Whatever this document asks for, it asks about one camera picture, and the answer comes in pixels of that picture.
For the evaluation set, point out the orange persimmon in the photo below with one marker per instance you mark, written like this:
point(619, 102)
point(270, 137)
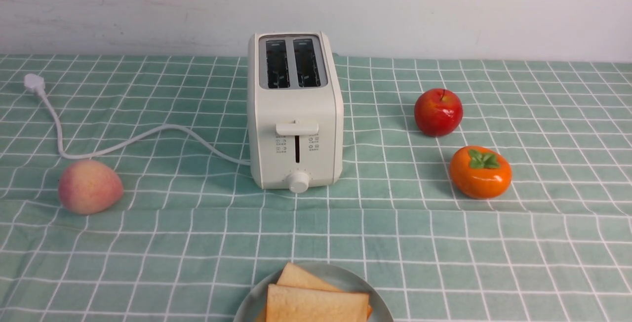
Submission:
point(479, 172)

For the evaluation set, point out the toast slice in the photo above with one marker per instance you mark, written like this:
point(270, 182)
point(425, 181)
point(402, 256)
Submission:
point(293, 304)
point(296, 279)

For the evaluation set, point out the pale green plate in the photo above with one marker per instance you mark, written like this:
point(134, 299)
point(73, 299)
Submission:
point(252, 308)

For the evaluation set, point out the red apple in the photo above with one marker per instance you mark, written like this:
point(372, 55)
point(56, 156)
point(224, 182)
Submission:
point(438, 112)

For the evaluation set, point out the pink peach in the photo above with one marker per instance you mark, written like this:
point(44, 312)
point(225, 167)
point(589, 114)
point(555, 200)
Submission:
point(87, 187)

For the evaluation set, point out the green checkered tablecloth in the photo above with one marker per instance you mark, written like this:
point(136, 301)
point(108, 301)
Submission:
point(193, 233)

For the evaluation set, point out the white two-slot toaster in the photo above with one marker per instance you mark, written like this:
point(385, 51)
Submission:
point(295, 111)

